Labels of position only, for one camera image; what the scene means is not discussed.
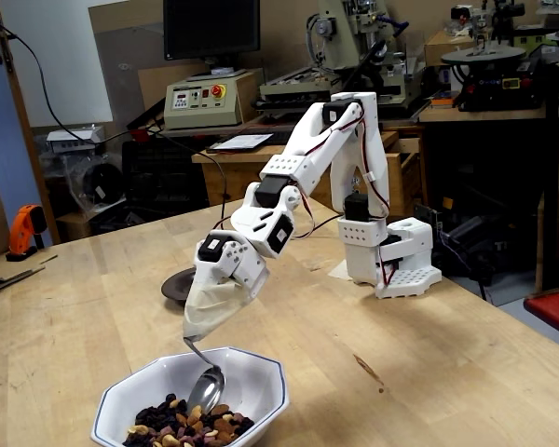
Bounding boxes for green circuit board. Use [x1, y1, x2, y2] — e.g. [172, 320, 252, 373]
[413, 202, 443, 234]

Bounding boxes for nuts and raisins mix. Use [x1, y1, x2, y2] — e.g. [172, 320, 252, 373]
[121, 393, 256, 447]

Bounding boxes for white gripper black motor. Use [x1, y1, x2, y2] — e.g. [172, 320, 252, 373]
[196, 231, 267, 304]

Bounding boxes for plastic bag with black roll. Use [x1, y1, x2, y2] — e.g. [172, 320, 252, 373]
[60, 151, 127, 215]

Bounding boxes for black computer monitor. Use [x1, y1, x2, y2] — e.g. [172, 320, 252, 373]
[162, 0, 262, 75]

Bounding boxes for flat cardboard pieces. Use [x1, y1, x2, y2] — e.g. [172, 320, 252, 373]
[0, 253, 48, 297]

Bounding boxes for orange black hand tool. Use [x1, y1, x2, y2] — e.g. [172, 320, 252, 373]
[5, 204, 48, 262]

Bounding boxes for blue door wooden frame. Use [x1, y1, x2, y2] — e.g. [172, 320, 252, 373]
[0, 0, 60, 248]

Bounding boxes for beige masking tape wrap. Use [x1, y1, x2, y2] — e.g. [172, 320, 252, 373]
[182, 267, 255, 341]

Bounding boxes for wooden side table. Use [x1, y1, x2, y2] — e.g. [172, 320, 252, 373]
[417, 102, 559, 125]

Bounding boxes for black plastic crate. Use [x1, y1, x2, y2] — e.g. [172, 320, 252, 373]
[121, 137, 211, 220]

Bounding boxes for white robot arm with base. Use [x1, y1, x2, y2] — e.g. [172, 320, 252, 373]
[230, 91, 443, 299]

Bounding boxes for brown cardboard box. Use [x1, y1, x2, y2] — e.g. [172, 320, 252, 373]
[423, 30, 476, 66]

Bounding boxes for small white box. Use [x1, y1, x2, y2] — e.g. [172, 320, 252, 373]
[46, 125, 106, 153]

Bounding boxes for beige tape piece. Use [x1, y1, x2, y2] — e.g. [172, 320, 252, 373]
[330, 263, 355, 283]

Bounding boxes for black scroll saw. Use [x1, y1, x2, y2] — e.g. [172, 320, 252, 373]
[440, 2, 549, 113]

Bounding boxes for thin black cable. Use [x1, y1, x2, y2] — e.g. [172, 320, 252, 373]
[0, 13, 344, 241]

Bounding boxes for tablet with white screen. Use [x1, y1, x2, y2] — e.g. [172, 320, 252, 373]
[206, 132, 275, 154]

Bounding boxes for dark brown plate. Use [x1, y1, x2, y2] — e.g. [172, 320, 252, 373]
[160, 267, 198, 303]

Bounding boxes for beige control box red button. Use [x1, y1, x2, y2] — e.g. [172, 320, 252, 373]
[163, 69, 257, 131]

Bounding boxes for bent metal spoon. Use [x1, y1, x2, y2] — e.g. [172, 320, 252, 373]
[182, 335, 226, 414]

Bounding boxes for red chair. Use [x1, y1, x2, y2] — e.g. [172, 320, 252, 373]
[524, 283, 559, 344]

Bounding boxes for beige milling machine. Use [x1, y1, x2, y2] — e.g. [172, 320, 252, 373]
[259, 0, 426, 117]

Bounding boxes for wooden workbench cabinet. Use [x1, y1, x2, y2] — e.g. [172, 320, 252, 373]
[191, 129, 429, 220]

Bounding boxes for white octagonal bowl blue rim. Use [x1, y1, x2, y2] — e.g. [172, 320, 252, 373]
[89, 345, 291, 447]

